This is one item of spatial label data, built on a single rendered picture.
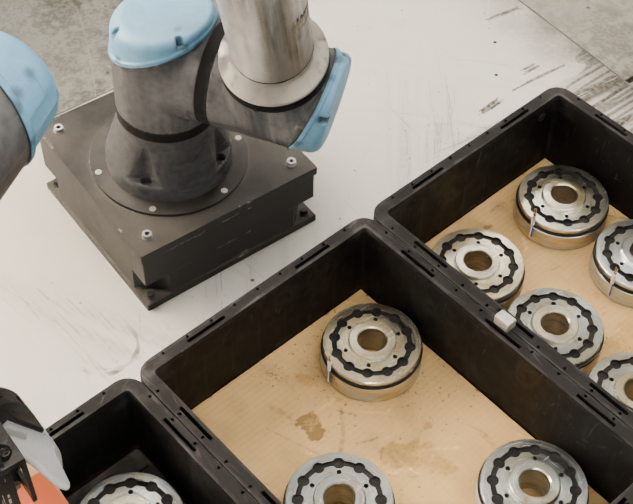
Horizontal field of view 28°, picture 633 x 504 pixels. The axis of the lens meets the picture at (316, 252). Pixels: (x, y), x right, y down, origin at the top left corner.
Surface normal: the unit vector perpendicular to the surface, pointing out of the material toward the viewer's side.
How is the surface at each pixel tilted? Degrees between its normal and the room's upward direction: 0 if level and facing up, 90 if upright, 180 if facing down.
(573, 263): 0
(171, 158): 74
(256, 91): 65
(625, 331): 0
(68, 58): 0
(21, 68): 43
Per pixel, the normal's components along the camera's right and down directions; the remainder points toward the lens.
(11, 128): 0.86, -0.02
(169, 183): 0.13, 0.55
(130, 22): -0.07, -0.66
